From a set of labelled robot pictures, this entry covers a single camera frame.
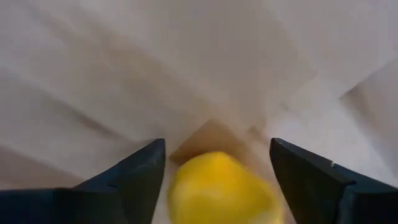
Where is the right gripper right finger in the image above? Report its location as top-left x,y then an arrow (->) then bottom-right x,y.
269,138 -> 398,224

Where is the yellow plastic lemon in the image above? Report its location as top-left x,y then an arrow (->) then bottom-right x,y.
167,151 -> 285,224

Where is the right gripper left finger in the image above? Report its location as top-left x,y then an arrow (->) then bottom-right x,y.
0,138 -> 167,224

